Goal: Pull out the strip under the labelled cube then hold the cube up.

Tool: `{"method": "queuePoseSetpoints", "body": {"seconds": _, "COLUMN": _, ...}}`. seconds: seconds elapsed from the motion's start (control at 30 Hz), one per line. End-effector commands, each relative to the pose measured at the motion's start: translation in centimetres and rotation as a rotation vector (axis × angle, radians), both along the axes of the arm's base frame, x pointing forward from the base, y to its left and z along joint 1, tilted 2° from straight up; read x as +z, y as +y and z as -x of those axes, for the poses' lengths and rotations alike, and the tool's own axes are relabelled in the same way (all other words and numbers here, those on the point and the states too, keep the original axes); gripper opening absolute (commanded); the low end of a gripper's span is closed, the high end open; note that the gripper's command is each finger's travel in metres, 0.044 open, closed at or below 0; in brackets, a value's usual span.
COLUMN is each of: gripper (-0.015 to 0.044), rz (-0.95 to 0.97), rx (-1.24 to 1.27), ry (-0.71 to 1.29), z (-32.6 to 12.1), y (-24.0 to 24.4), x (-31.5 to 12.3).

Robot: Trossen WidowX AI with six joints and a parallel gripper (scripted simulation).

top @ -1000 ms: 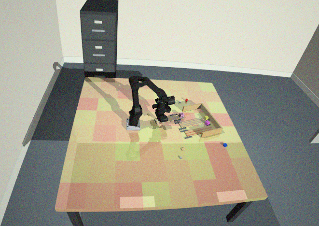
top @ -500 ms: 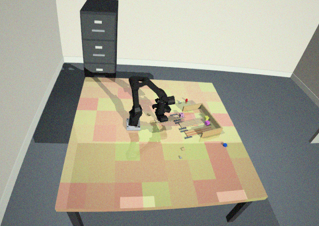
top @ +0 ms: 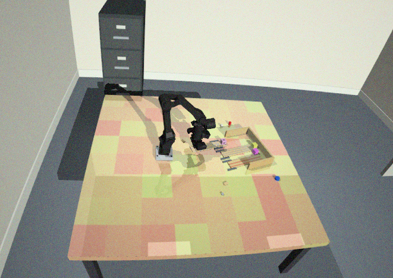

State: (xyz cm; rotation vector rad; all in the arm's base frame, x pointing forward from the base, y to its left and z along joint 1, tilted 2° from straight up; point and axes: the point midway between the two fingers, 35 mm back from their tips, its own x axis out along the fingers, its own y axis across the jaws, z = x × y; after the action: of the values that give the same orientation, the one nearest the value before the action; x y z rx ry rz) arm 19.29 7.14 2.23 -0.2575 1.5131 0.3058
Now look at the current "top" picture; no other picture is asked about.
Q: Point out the tan strip with blue dots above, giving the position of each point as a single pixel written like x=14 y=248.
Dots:
x=211 y=145

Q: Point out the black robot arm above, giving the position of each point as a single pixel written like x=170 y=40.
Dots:
x=168 y=136

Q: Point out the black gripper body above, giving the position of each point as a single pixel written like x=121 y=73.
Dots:
x=197 y=137

